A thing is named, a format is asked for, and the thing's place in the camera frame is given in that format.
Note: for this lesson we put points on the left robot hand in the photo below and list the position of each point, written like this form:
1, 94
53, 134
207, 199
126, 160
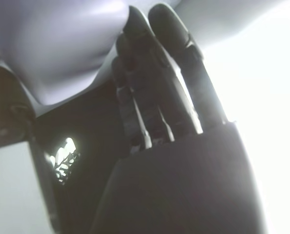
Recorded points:
184, 182

